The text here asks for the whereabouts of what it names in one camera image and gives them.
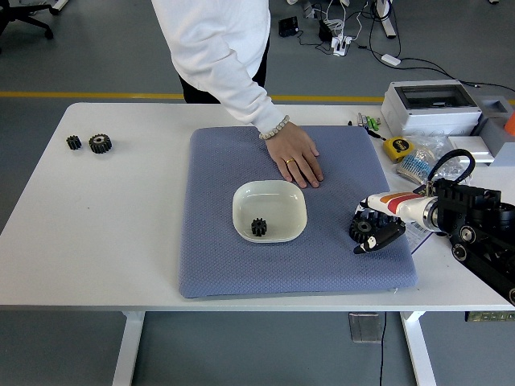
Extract grey hollow block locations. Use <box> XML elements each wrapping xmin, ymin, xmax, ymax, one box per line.
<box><xmin>472</xmin><ymin>96</ymin><xmax>515</xmax><ymax>166</ymax></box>

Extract white flat box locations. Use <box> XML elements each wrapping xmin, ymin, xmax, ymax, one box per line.
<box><xmin>447</xmin><ymin>135</ymin><xmax>496</xmax><ymax>165</ymax></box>

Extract white table leg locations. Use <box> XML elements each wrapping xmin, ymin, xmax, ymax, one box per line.
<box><xmin>111</xmin><ymin>311</ymin><xmax>146</xmax><ymax>386</ymax></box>
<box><xmin>400</xmin><ymin>311</ymin><xmax>438</xmax><ymax>386</ymax></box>

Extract white bead bracelet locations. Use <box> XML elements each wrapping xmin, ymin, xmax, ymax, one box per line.
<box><xmin>258</xmin><ymin>114</ymin><xmax>290</xmax><ymax>141</ymax></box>

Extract grey floor plate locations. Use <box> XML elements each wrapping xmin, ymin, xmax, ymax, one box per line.
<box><xmin>348</xmin><ymin>312</ymin><xmax>383</xmax><ymax>343</ymax></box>

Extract white cable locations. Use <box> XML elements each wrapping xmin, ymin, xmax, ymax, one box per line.
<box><xmin>323</xmin><ymin>0</ymin><xmax>365</xmax><ymax>41</ymax></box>

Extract large black gear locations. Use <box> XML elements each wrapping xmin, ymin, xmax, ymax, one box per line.
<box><xmin>88</xmin><ymin>133</ymin><xmax>113</xmax><ymax>155</ymax></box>
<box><xmin>348</xmin><ymin>211</ymin><xmax>387</xmax><ymax>244</ymax></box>

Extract blue-grey textured mat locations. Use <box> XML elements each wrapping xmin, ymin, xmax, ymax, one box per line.
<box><xmin>178</xmin><ymin>126</ymin><xmax>418</xmax><ymax>299</ymax></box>

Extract person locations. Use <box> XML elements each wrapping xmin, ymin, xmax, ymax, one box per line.
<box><xmin>150</xmin><ymin>0</ymin><xmax>271</xmax><ymax>105</ymax></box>

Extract black box on floor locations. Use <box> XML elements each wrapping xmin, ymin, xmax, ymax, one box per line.
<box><xmin>278</xmin><ymin>16</ymin><xmax>301</xmax><ymax>38</ymax></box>

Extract white power strip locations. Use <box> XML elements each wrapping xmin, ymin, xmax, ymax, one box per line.
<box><xmin>332</xmin><ymin>35</ymin><xmax>354</xmax><ymax>57</ymax></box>

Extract green circuit board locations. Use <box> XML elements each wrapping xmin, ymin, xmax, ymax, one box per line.
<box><xmin>465</xmin><ymin>310</ymin><xmax>515</xmax><ymax>323</ymax></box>

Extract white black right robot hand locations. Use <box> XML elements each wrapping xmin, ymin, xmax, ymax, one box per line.
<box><xmin>352</xmin><ymin>191</ymin><xmax>438</xmax><ymax>255</ymax></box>

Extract white electrical enclosure box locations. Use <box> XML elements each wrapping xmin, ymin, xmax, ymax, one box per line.
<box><xmin>381</xmin><ymin>80</ymin><xmax>484</xmax><ymax>136</ymax></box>

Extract black floor cable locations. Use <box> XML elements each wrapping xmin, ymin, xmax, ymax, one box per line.
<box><xmin>400</xmin><ymin>58</ymin><xmax>515</xmax><ymax>92</ymax></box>

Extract black office chair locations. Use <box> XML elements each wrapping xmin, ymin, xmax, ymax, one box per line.
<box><xmin>0</xmin><ymin>0</ymin><xmax>56</xmax><ymax>53</ymax></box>

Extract yellow tape measure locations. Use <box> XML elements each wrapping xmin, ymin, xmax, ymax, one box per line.
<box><xmin>381</xmin><ymin>136</ymin><xmax>415</xmax><ymax>163</ymax></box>

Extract black hanging cable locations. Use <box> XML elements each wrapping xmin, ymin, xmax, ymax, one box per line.
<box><xmin>377</xmin><ymin>311</ymin><xmax>388</xmax><ymax>386</ymax></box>

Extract clear plastic parts bag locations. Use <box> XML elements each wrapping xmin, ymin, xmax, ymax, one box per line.
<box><xmin>396</xmin><ymin>135</ymin><xmax>474</xmax><ymax>186</ymax></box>

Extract green and silver small tools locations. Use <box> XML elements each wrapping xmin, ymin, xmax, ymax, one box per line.
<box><xmin>348</xmin><ymin>112</ymin><xmax>382</xmax><ymax>140</ymax></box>

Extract white printed label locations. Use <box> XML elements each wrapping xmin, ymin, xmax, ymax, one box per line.
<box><xmin>404</xmin><ymin>222</ymin><xmax>434</xmax><ymax>255</ymax></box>

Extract white square bowl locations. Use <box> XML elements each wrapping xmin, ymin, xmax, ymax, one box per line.
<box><xmin>232</xmin><ymin>180</ymin><xmax>308</xmax><ymax>244</ymax></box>

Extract person's right hand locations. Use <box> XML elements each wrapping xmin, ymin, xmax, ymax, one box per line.
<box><xmin>264</xmin><ymin>121</ymin><xmax>325</xmax><ymax>189</ymax></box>

